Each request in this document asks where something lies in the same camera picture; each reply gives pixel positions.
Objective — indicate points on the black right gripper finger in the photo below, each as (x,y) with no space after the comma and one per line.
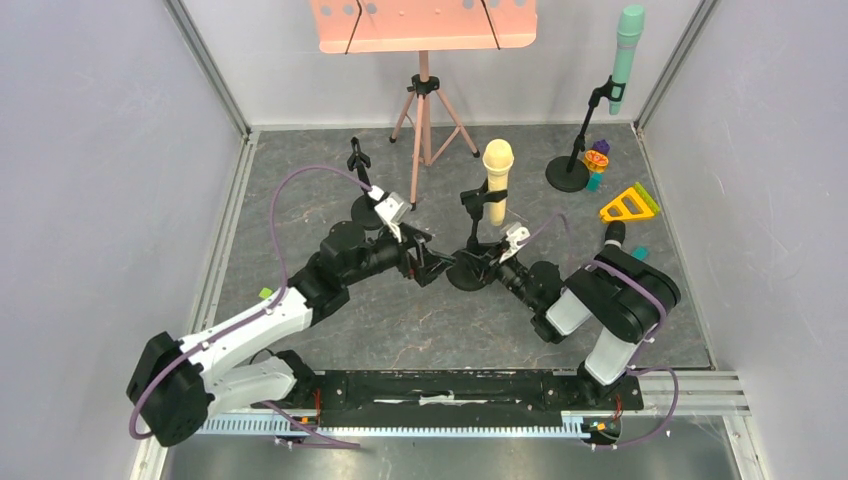
(483,251)
(473,273)

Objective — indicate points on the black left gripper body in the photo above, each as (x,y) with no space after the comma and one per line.
(407,262)

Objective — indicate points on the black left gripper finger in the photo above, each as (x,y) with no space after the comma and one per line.
(430,270)
(418,245)

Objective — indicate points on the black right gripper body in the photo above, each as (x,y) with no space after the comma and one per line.
(508,271)

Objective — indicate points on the black microphone desk stand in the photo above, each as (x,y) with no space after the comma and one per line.
(363,209)

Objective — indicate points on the yellow microphone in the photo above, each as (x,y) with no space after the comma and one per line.
(498,159)

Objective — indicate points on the black microphone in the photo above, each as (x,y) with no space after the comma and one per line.
(615,233)

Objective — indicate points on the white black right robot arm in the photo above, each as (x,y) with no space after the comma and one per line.
(629,298)

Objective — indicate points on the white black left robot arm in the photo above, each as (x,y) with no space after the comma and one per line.
(179,384)

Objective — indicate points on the pink tripod music stand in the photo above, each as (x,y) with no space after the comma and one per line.
(423,27)

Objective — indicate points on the green microphone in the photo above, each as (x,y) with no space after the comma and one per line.
(631,24)

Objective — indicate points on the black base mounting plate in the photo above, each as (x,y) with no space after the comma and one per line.
(456,398)

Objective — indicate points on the teal toy block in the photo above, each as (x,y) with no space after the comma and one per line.
(594,182)

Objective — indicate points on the small teal cube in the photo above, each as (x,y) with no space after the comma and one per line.
(640,253)

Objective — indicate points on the yellow triangular toy block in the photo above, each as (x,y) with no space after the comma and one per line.
(633,204)

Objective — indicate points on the purple toy block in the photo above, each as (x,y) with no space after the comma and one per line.
(602,147)

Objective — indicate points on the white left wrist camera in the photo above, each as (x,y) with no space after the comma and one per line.
(390,208)

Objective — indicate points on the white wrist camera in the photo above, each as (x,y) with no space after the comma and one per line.
(390,208)
(515,235)

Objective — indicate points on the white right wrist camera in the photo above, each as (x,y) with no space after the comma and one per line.
(515,235)

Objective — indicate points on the white slotted cable duct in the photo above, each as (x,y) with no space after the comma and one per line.
(269,423)

